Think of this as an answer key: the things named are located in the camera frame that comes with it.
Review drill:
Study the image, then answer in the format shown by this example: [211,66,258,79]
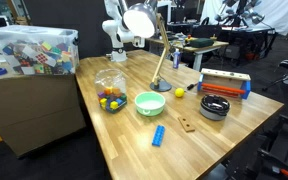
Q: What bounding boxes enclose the grey pot with black lid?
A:
[199,94,232,121]

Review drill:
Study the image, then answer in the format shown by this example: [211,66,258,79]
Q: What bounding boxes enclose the black equipment cart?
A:
[223,110,288,180]

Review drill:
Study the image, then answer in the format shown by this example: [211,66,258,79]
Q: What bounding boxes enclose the white fabric backdrop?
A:
[199,0,288,36]

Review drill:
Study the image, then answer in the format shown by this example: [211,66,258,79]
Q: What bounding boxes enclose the clear plastic jar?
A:
[94,68,128,115]

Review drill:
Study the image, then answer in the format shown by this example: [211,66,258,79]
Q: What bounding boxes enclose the red toy rod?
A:
[201,88,241,99]

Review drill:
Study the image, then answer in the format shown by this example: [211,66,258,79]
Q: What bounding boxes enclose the yellow toy cube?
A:
[109,100,120,111]

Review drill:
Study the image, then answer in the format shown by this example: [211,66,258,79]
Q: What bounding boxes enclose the blue toy building brick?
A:
[151,124,166,148]

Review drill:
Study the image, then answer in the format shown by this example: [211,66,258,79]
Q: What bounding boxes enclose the orange toy rod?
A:
[201,82,247,95]

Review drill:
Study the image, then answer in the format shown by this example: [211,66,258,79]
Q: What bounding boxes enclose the wooden toy toolbox blue ends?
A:
[197,67,252,100]

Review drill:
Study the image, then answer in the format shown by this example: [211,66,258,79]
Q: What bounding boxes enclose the wooden background desk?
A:
[146,35,230,73]

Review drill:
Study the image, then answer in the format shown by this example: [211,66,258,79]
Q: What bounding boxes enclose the black background table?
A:
[217,25,279,66]

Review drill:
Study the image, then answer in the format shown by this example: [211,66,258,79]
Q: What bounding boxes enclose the black inline lamp switch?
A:
[186,82,199,91]

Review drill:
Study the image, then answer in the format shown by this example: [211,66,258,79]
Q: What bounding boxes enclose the clear bin of puzzle cubes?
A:
[0,24,81,76]

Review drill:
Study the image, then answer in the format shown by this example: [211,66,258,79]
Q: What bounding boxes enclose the wooden block with two holes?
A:
[178,115,196,133]

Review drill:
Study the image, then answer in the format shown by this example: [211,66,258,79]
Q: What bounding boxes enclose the cardboard box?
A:
[0,63,87,158]

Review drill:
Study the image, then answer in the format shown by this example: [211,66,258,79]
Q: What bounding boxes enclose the mint green bowl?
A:
[134,91,167,117]

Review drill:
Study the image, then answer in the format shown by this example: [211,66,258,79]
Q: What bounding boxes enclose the blue spray bottle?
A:
[172,48,182,70]

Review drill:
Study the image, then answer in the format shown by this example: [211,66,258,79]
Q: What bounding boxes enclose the yellow lemon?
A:
[174,87,186,99]

